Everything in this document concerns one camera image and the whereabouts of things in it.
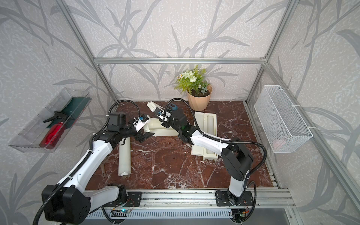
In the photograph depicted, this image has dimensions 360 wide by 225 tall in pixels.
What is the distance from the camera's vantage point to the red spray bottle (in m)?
0.56

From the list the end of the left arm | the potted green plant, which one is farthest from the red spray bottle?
the potted green plant

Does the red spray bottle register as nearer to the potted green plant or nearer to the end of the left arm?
the end of the left arm
